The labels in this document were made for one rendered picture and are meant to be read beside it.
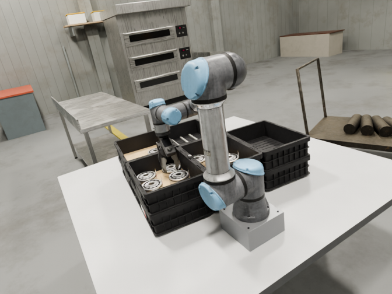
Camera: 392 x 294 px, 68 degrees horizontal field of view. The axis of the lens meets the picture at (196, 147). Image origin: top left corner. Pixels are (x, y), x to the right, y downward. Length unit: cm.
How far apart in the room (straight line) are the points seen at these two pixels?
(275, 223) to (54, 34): 784
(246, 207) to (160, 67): 553
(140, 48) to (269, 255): 555
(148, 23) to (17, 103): 309
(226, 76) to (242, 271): 69
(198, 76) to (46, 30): 776
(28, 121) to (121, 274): 587
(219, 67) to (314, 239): 77
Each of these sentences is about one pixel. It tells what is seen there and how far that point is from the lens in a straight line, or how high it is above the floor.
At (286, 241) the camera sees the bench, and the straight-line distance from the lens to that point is 126.
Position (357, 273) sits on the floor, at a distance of 217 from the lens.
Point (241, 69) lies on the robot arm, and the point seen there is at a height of 139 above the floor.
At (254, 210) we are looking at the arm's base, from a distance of 117.
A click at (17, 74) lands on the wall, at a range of 847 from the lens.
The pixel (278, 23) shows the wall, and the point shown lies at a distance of 1214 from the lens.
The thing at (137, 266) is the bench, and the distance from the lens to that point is 126.
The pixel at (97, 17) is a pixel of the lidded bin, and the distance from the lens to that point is 823.
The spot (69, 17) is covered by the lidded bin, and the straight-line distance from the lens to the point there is 810.
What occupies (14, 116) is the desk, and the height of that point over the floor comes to 43.
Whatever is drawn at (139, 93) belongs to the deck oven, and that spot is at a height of 42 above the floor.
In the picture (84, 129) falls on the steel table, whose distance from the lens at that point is 275.
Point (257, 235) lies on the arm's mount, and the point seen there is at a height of 76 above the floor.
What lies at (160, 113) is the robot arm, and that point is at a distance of 126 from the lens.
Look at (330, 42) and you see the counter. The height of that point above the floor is 42.
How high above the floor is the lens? 153
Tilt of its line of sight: 22 degrees down
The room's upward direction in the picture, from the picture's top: 9 degrees counter-clockwise
